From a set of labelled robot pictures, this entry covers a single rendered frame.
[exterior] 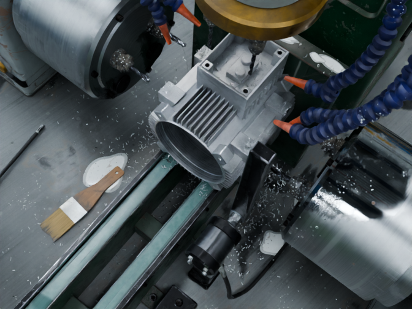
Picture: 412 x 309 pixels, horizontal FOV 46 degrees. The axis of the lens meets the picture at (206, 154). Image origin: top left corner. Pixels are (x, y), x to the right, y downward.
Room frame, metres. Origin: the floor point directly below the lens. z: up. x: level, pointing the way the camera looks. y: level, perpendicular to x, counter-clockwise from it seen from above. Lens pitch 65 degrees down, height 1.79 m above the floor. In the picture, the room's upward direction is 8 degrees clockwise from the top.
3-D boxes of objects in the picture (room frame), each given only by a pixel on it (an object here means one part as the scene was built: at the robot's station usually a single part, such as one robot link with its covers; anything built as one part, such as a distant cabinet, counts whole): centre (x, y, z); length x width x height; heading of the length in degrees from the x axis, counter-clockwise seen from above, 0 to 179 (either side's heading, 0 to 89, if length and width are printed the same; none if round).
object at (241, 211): (0.26, -0.07, 1.12); 0.04 x 0.03 x 0.26; 149
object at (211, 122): (0.44, -0.02, 1.01); 0.20 x 0.19 x 0.19; 149
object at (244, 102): (0.48, -0.04, 1.11); 0.12 x 0.11 x 0.07; 149
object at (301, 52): (0.58, -0.10, 0.97); 0.30 x 0.11 x 0.34; 59
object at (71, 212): (0.31, 0.24, 0.80); 0.21 x 0.05 x 0.01; 143
